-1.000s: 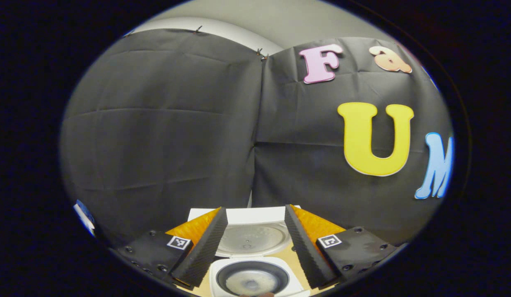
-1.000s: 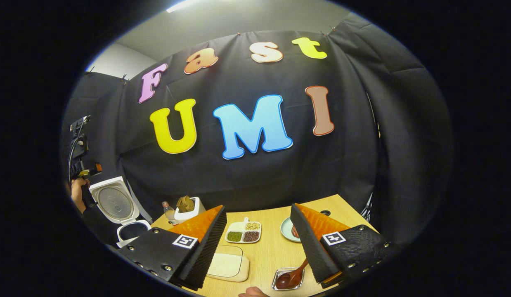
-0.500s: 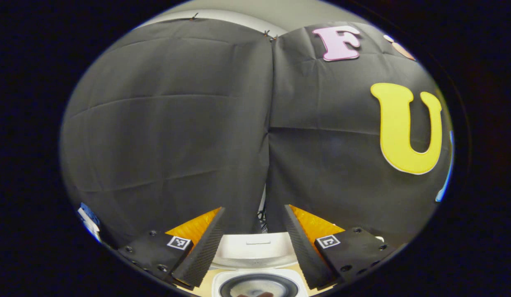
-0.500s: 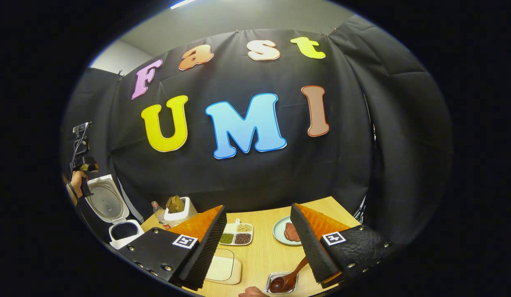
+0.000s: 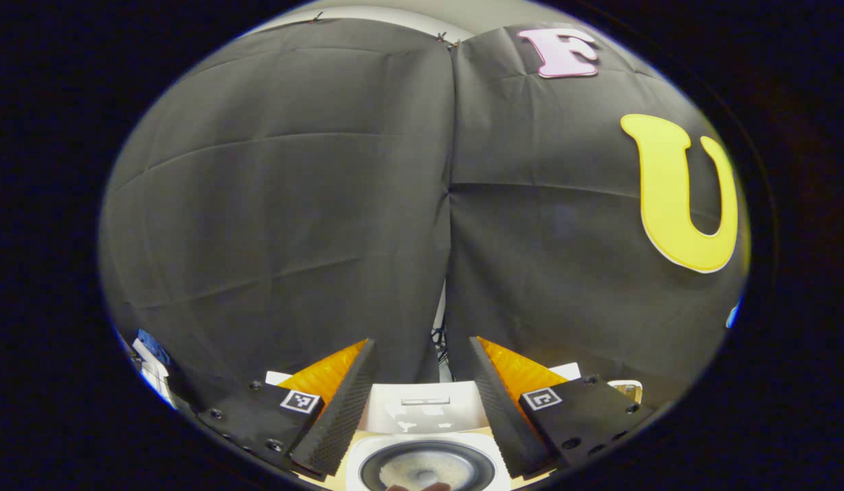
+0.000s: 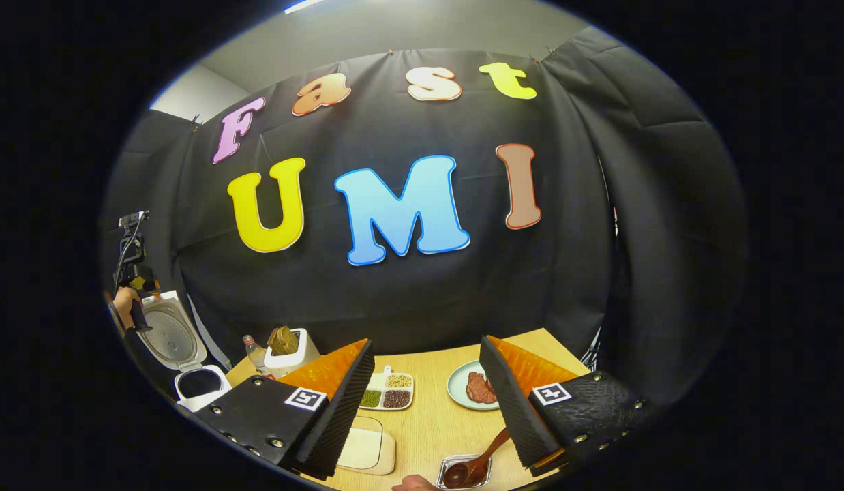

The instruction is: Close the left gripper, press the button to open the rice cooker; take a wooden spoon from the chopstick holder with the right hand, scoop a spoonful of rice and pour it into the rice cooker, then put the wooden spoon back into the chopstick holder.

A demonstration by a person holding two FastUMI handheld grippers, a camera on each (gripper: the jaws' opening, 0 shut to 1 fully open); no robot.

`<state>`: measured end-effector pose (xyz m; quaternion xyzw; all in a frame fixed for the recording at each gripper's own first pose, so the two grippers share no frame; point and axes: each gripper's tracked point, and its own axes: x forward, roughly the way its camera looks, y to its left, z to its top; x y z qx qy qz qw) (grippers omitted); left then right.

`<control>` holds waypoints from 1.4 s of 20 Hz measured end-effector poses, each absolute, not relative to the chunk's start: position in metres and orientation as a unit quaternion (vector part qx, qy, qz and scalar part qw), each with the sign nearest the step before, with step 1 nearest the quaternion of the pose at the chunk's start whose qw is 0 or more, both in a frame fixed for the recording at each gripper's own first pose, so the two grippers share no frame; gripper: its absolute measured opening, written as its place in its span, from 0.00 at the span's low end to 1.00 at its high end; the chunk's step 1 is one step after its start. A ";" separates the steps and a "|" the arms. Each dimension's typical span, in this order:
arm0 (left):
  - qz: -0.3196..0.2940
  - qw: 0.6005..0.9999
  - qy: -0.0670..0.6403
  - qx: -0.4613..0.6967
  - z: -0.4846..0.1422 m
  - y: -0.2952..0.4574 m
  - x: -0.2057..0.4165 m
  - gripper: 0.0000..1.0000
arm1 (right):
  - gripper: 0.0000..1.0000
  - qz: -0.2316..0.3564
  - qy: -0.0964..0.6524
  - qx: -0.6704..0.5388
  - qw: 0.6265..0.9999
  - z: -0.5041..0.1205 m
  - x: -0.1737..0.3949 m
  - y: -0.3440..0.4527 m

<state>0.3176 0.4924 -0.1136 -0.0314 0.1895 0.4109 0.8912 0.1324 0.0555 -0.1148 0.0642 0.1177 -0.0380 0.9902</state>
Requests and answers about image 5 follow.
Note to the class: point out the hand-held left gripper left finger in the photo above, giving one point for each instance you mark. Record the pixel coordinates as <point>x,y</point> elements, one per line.
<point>337,423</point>

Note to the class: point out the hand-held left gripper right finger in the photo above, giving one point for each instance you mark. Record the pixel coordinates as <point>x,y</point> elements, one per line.
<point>504,416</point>

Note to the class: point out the white rice cooker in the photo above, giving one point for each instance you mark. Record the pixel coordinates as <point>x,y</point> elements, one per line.
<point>422,409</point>

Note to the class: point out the white rice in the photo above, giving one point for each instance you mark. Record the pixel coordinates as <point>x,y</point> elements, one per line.
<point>429,469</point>

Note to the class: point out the blue and white object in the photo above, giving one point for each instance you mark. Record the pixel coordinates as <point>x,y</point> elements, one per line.
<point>151,361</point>

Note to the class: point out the black backdrop cloth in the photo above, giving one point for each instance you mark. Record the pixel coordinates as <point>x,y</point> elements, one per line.
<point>279,204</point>

